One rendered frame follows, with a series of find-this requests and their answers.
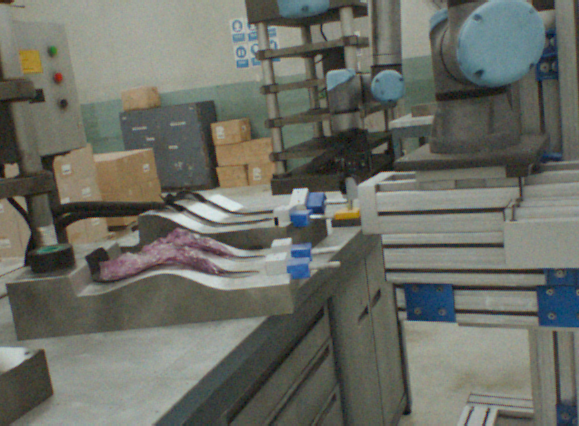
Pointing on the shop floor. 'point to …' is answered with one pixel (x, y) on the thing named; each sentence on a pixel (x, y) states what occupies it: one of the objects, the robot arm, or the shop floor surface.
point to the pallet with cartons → (127, 184)
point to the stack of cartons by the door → (241, 155)
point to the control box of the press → (50, 83)
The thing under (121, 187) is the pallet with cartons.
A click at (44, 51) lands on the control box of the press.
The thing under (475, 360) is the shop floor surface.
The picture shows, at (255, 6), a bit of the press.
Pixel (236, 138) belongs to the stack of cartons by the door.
